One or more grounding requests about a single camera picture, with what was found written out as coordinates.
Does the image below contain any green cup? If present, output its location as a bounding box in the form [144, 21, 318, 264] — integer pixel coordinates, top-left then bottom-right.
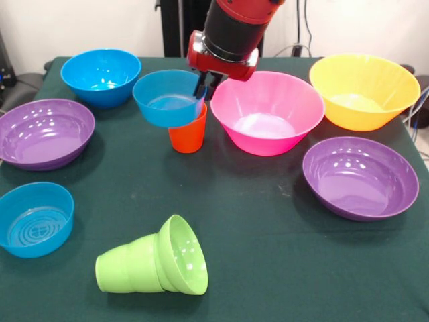
[95, 233, 162, 294]

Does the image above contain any light blue cable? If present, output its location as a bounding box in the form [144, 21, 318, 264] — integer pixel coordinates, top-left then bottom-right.
[400, 85, 429, 130]

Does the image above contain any black rounded seat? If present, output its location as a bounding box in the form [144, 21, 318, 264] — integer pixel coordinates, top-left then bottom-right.
[6, 71, 45, 111]

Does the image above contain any pink bowl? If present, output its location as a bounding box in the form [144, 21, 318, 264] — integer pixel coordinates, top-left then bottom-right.
[210, 71, 326, 157]

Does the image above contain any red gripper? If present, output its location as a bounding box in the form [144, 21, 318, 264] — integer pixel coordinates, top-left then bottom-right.
[186, 29, 260, 102]

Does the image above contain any black plug with grey cable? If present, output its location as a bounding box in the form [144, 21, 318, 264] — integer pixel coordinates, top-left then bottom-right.
[274, 42, 311, 58]

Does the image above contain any small green bowl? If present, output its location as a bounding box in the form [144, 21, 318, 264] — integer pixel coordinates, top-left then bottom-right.
[154, 214, 209, 297]

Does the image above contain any black equipment rack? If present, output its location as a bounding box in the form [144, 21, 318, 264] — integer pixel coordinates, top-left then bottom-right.
[0, 32, 17, 101]

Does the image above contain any orange cup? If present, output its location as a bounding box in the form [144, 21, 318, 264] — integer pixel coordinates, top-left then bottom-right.
[167, 102, 208, 154]

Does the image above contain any blue bowl with ringed bottom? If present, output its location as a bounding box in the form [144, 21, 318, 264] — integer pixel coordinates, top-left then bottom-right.
[132, 69, 208, 129]
[0, 182, 75, 259]

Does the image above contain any purple bowl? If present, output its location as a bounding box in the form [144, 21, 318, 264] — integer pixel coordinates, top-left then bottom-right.
[0, 98, 96, 172]
[302, 136, 420, 222]

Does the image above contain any deep smooth blue bowl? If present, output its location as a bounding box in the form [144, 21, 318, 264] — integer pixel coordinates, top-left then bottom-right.
[60, 48, 142, 109]

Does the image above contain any yellow-orange bowl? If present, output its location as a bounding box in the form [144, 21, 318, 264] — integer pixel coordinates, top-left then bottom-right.
[308, 53, 422, 132]

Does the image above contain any dark green tablecloth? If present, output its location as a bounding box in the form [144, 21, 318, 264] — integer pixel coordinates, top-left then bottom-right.
[0, 56, 429, 322]

